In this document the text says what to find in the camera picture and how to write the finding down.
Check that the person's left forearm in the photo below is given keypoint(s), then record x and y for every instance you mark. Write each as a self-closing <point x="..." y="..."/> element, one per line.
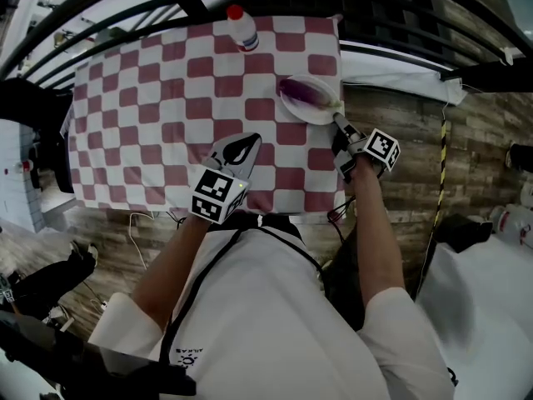
<point x="179" y="265"/>

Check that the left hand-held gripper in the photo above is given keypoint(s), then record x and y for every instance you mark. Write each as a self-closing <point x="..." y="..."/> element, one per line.
<point x="212" y="196"/>

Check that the white plate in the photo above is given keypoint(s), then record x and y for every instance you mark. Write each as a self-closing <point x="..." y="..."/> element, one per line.
<point x="310" y="113"/>

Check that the black bag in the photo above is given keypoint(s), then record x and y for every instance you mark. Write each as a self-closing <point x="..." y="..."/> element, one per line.
<point x="464" y="231"/>

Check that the person's white shirt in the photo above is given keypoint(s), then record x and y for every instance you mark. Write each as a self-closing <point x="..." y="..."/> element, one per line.
<point x="266" y="315"/>

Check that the white cloth covered table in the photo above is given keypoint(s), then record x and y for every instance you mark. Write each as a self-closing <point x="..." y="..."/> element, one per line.
<point x="487" y="306"/>

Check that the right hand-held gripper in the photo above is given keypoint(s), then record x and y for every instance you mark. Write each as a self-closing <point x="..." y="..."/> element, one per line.
<point x="377" y="148"/>

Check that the white bottle with red cap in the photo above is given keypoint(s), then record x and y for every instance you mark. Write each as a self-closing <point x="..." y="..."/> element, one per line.
<point x="242" y="31"/>

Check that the yellow black striped strip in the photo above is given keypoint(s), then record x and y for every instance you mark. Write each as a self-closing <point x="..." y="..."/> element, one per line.
<point x="440" y="169"/>

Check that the white cylinder tank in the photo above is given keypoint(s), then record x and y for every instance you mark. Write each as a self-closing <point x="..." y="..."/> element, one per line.
<point x="514" y="223"/>

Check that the purple eggplant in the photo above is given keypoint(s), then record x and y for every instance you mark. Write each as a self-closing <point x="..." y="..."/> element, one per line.
<point x="306" y="91"/>

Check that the red white checkered cloth table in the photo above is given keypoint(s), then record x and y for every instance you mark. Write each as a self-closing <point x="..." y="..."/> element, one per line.
<point x="166" y="111"/>

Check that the person's right forearm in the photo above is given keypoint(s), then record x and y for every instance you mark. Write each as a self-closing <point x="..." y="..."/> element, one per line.
<point x="375" y="231"/>

